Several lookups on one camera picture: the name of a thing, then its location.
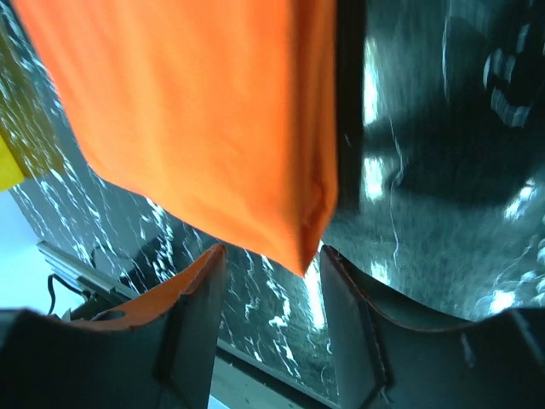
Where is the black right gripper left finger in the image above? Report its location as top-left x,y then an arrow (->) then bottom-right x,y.
1,245 -> 227,408

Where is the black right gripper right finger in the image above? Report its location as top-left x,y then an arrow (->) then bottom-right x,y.
320,245 -> 544,408

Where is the orange t-shirt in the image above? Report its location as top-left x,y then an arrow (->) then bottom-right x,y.
14,1 -> 338,275

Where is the yellow plastic bin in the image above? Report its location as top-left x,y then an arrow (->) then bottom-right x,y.
0,138 -> 25,191

